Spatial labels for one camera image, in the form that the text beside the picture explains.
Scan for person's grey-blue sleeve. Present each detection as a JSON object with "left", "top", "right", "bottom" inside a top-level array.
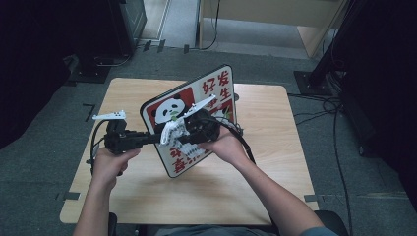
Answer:
[{"left": 300, "top": 226, "right": 338, "bottom": 236}]

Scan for left hand-held gripper cable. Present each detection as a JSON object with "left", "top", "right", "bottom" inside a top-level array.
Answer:
[{"left": 86, "top": 118, "right": 111, "bottom": 176}]

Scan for panda picture board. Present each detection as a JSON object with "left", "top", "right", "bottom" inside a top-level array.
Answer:
[{"left": 139, "top": 63, "right": 238, "bottom": 180}]

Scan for person's left hand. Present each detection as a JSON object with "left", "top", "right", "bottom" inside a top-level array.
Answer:
[{"left": 89, "top": 147, "right": 142, "bottom": 192}]

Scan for black floor cables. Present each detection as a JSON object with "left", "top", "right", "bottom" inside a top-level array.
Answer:
[{"left": 287, "top": 92, "right": 353, "bottom": 236}]

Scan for person's grey-blue trousers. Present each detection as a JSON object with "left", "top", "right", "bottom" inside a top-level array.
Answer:
[{"left": 152, "top": 224, "right": 279, "bottom": 236}]

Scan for person's right hand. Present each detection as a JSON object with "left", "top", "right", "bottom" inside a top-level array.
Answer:
[{"left": 199, "top": 125, "right": 253, "bottom": 167}]

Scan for right hand-held gripper cable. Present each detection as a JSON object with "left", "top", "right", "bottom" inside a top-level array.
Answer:
[{"left": 209, "top": 117, "right": 258, "bottom": 165}]

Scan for black tape corner mark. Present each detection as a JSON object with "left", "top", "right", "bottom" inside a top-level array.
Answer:
[{"left": 82, "top": 102, "right": 96, "bottom": 123}]

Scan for hand-held gripper cable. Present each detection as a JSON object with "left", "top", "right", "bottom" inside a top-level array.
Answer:
[
  {"left": 209, "top": 117, "right": 258, "bottom": 165},
  {"left": 86, "top": 118, "right": 111, "bottom": 176}
]

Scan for light wooden desk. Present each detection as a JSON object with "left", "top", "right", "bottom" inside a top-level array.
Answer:
[{"left": 197, "top": 0, "right": 349, "bottom": 61}]

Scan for grey tape strip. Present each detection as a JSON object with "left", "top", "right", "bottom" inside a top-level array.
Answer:
[{"left": 54, "top": 191, "right": 82, "bottom": 202}]

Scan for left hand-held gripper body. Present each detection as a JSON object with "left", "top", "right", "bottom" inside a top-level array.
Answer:
[{"left": 91, "top": 109, "right": 149, "bottom": 156}]

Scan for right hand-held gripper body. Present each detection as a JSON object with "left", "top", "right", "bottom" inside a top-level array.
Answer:
[{"left": 178, "top": 93, "right": 222, "bottom": 147}]

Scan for black metal stand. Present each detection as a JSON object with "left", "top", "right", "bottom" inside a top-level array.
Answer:
[{"left": 292, "top": 0, "right": 363, "bottom": 97}]

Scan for white patterned cloth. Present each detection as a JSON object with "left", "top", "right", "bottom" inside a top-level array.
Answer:
[{"left": 158, "top": 117, "right": 211, "bottom": 159}]

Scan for black hanging cable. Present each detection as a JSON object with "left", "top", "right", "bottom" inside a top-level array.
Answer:
[{"left": 188, "top": 0, "right": 221, "bottom": 53}]

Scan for black cabinet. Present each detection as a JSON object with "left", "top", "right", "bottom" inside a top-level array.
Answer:
[{"left": 63, "top": 0, "right": 148, "bottom": 84}]

